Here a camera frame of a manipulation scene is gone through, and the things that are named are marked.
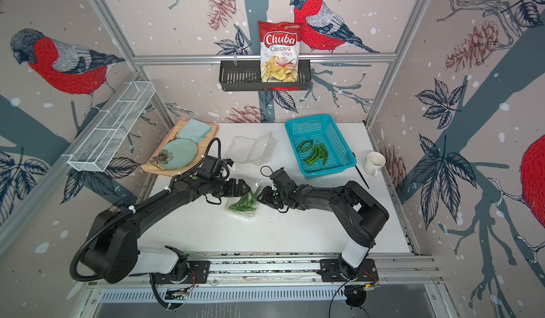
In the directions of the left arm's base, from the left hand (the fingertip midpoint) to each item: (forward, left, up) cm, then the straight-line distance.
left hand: (245, 186), depth 84 cm
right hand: (-3, -5, -7) cm, 9 cm away
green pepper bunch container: (-3, 0, -9) cm, 9 cm away
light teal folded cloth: (+41, +34, -10) cm, 54 cm away
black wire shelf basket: (+54, +3, +16) cm, 57 cm away
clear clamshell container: (-2, +6, -10) cm, 12 cm away
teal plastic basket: (+39, -37, -7) cm, 54 cm away
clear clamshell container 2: (+26, -2, -12) cm, 29 cm away
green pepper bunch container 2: (+23, -34, -7) cm, 41 cm away
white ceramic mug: (+14, -58, -3) cm, 60 cm away
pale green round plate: (+24, +35, -9) cm, 44 cm away
